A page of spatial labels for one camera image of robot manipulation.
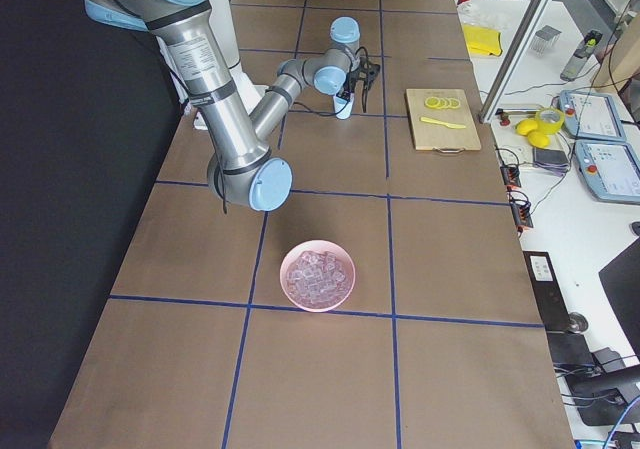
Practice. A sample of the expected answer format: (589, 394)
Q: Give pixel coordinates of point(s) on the lemon slices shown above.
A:
(442, 103)

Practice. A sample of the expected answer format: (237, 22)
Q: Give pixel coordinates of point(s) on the yellow cloth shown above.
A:
(482, 40)

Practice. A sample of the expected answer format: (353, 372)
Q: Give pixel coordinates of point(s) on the lower teach pendant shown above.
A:
(610, 170)

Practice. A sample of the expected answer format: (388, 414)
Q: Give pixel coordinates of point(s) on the pink bowl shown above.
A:
(318, 246)

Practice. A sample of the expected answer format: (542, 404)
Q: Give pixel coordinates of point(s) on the wooden cutting board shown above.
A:
(428, 137)

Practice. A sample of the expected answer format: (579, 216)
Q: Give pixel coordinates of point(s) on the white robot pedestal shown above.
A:
(221, 23)

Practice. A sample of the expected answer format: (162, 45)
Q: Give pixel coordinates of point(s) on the teach pendant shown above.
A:
(610, 170)
(591, 115)

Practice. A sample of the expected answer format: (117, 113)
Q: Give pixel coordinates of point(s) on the purple dark wallet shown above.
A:
(554, 161)

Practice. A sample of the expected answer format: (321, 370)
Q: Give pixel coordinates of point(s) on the yellow tape roll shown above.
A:
(550, 120)

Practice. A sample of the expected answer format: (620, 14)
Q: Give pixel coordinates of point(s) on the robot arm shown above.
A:
(200, 37)

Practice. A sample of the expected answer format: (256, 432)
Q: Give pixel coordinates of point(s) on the aluminium frame post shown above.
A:
(523, 36)

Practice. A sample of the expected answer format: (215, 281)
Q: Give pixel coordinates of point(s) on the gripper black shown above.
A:
(348, 87)

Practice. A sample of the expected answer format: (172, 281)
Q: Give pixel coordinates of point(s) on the clear plastic bag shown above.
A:
(473, 14)

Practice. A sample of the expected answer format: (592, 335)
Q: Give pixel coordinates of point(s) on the yellow plastic knife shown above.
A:
(449, 125)

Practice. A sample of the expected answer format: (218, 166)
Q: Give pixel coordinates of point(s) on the upper teach pendant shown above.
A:
(591, 115)

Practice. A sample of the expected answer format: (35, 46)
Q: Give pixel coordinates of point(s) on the yellow lemon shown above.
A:
(526, 126)
(538, 139)

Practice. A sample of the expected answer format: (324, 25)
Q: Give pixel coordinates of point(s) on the light blue cup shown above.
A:
(342, 107)

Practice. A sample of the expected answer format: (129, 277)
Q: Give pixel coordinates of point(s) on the clear ice cubes pile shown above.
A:
(317, 280)

